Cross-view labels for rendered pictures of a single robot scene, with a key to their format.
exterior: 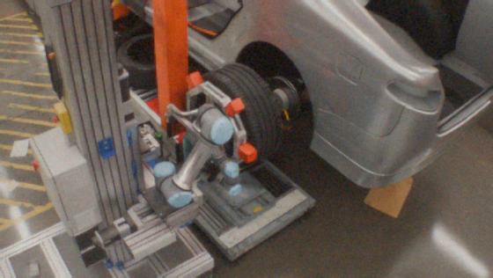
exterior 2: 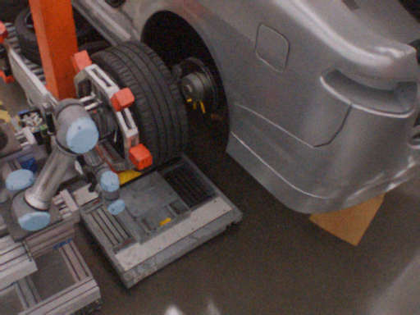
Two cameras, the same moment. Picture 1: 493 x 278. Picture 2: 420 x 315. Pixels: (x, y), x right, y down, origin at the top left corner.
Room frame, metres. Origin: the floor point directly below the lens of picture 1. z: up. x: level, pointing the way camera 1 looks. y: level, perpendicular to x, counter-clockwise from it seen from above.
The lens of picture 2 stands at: (0.48, -0.34, 2.57)
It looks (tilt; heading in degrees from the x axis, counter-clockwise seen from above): 45 degrees down; 10
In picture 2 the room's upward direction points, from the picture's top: 2 degrees counter-clockwise
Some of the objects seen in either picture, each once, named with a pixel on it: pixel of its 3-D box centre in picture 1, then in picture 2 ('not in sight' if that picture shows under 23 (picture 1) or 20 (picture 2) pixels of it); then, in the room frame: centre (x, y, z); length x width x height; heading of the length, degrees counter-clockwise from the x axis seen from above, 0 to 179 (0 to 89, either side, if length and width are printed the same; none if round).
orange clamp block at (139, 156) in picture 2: (246, 152); (139, 157); (2.05, -0.03, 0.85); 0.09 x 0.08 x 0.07; 42
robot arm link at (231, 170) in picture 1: (230, 171); (108, 183); (1.79, 0.06, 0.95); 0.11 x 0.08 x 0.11; 34
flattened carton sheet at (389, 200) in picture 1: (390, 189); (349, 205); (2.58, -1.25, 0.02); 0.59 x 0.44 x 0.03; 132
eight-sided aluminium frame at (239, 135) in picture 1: (214, 125); (106, 120); (2.28, 0.19, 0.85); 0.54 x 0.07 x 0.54; 42
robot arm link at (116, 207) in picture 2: (231, 186); (111, 200); (1.77, 0.05, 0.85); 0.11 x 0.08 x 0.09; 42
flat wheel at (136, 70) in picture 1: (151, 60); (59, 31); (3.73, 0.91, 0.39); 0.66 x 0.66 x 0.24
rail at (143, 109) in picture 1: (109, 76); (6, 49); (3.57, 1.32, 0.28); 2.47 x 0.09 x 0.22; 42
